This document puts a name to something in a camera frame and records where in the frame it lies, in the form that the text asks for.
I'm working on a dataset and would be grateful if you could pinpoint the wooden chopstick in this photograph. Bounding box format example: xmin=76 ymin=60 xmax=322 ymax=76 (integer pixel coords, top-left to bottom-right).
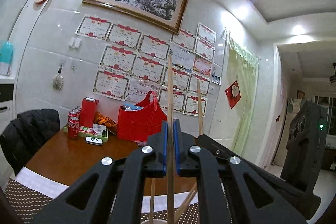
xmin=149 ymin=178 xmax=155 ymax=224
xmin=197 ymin=80 xmax=204 ymax=135
xmin=167 ymin=53 xmax=175 ymax=224
xmin=174 ymin=183 xmax=197 ymax=223

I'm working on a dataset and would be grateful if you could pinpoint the wooden chopstick in cup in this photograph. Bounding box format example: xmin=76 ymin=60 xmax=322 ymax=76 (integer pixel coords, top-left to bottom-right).
xmin=149 ymin=178 xmax=155 ymax=224
xmin=174 ymin=183 xmax=197 ymax=223

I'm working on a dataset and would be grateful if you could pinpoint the pink cylindrical utensil cup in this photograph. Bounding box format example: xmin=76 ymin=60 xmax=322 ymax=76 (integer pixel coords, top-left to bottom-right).
xmin=141 ymin=219 xmax=167 ymax=224

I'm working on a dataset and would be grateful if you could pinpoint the green tray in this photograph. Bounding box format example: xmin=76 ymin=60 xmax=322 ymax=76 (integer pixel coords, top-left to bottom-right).
xmin=78 ymin=130 xmax=108 ymax=142

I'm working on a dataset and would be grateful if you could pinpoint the red gift bag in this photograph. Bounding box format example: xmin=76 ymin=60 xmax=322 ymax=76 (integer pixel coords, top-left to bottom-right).
xmin=117 ymin=91 xmax=167 ymax=142

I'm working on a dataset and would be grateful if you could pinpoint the red cola can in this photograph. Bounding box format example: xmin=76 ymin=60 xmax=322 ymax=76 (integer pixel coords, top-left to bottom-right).
xmin=68 ymin=117 xmax=79 ymax=139

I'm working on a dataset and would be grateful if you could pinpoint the tall red box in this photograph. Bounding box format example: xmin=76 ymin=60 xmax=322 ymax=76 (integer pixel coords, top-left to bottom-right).
xmin=79 ymin=97 xmax=99 ymax=128

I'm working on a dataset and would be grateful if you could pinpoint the brown polka dot tablecloth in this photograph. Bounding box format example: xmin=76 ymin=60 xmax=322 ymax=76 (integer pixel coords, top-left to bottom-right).
xmin=5 ymin=178 xmax=200 ymax=223

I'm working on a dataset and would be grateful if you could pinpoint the black jacket on chair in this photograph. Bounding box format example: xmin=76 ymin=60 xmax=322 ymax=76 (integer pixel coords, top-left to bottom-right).
xmin=1 ymin=109 xmax=60 ymax=174

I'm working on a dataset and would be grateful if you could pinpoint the green door curtain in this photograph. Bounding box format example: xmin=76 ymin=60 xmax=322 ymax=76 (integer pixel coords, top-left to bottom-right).
xmin=227 ymin=39 xmax=259 ymax=155

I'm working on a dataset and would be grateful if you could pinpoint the hanging round brush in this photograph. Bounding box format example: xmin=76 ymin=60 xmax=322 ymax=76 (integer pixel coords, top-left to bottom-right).
xmin=52 ymin=63 xmax=64 ymax=90

